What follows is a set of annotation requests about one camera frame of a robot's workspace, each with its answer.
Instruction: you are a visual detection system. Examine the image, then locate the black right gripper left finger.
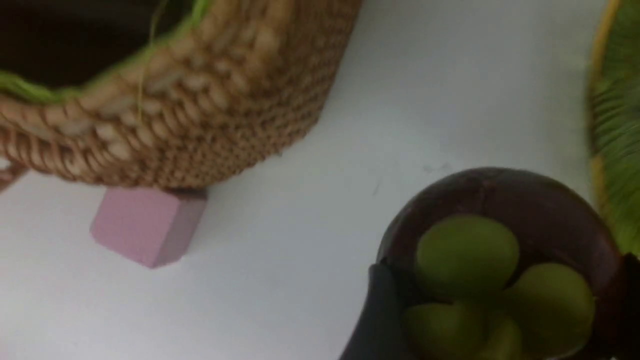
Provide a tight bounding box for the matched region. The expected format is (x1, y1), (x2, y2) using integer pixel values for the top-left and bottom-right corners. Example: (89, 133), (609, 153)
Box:
(340, 263), (416, 360)

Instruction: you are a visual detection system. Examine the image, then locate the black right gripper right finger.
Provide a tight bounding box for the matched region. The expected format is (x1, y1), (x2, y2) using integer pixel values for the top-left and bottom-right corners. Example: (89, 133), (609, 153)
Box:
(610, 253), (640, 360)

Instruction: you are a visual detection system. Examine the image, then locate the dark purple toy mangosteen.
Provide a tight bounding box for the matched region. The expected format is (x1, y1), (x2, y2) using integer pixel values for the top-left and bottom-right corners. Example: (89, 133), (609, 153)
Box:
(376, 167), (624, 360)

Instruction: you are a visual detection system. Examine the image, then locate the green leaf-shaped glass plate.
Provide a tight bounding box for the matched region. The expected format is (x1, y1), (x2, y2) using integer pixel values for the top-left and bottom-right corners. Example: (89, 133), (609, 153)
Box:
(587, 0), (640, 256)

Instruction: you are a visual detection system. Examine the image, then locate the pink foam cube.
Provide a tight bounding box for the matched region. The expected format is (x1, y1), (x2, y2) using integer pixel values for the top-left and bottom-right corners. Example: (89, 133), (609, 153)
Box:
(90, 187), (208, 269)

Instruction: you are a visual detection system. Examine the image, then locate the woven wicker basket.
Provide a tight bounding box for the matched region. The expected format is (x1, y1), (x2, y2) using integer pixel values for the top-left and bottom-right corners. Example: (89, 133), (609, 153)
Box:
(0, 0), (362, 190)

